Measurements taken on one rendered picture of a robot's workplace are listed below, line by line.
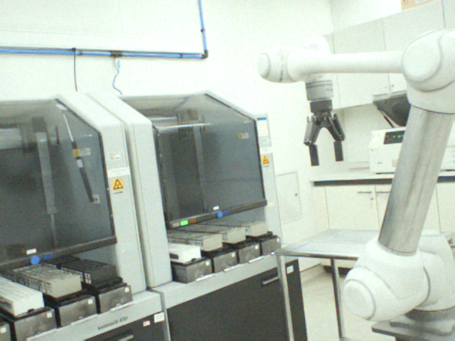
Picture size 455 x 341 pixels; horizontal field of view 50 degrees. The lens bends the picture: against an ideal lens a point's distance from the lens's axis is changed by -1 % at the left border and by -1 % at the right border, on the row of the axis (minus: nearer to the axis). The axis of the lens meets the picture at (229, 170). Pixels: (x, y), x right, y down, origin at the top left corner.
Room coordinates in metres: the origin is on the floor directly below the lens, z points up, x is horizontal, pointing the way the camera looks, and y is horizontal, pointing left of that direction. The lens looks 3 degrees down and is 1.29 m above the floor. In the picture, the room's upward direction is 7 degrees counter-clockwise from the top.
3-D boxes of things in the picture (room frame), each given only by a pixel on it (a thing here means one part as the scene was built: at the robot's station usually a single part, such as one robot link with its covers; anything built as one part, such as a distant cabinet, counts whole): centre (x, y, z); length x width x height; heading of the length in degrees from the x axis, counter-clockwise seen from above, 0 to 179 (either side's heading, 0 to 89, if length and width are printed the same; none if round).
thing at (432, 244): (1.42, -0.53, 0.87); 0.18 x 0.16 x 0.22; 125
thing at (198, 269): (2.32, 0.39, 0.78); 0.73 x 0.14 x 0.09; 42
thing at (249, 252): (2.52, 0.16, 0.78); 0.73 x 0.14 x 0.09; 42
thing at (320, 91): (1.65, -0.33, 1.43); 0.09 x 0.09 x 0.06
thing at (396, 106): (4.04, -1.56, 1.22); 0.62 x 0.56 x 0.64; 130
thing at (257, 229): (2.45, -0.10, 0.85); 0.12 x 0.02 x 0.06; 131
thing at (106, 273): (1.88, 0.54, 0.85); 0.12 x 0.02 x 0.06; 132
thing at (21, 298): (1.75, 0.83, 0.83); 0.30 x 0.10 x 0.06; 42
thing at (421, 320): (1.44, -0.55, 0.73); 0.22 x 0.18 x 0.06; 132
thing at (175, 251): (2.22, 0.30, 0.83); 0.30 x 0.10 x 0.06; 42
